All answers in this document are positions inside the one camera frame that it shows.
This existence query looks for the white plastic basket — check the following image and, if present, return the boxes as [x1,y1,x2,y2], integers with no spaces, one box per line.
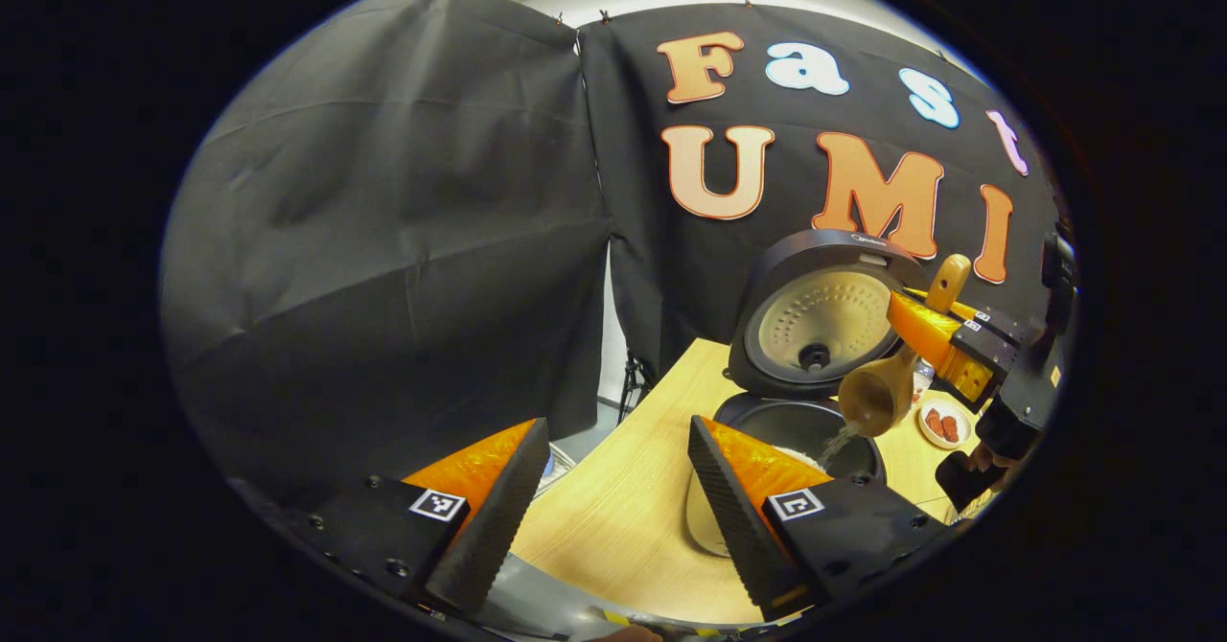
[534,445,577,500]

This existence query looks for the row of black cloth clips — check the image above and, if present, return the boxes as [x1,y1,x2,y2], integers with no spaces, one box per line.
[446,0,950,58]

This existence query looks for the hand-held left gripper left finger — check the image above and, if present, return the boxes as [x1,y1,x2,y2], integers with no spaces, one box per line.
[288,419,552,617]

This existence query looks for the black rice cooker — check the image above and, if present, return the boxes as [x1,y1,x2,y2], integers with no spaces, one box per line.
[714,228,932,492]

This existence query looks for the white round plate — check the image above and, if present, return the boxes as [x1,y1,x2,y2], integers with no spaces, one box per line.
[917,399,975,450]

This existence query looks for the wooden spoon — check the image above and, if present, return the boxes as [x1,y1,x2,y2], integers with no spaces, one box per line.
[837,254,973,439]

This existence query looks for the black tripod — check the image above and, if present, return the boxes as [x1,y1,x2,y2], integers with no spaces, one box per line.
[617,355,655,424]

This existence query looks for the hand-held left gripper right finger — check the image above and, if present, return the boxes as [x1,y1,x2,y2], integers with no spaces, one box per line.
[687,415,951,622]

